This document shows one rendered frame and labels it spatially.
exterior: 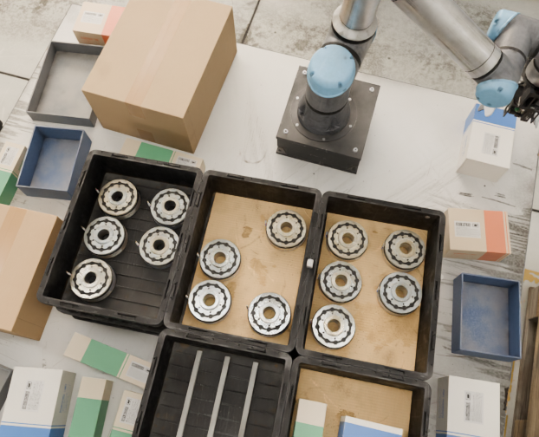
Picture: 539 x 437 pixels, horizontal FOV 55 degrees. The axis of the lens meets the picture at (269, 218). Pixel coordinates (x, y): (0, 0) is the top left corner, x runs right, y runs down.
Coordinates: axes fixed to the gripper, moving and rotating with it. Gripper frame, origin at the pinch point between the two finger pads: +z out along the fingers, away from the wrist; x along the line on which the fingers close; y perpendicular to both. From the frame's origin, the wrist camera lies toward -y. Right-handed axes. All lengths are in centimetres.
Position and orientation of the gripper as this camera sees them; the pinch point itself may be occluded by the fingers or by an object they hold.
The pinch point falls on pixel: (506, 114)
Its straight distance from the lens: 155.8
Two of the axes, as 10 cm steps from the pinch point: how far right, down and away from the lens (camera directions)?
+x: 9.6, 2.6, -1.1
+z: 0.1, 3.6, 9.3
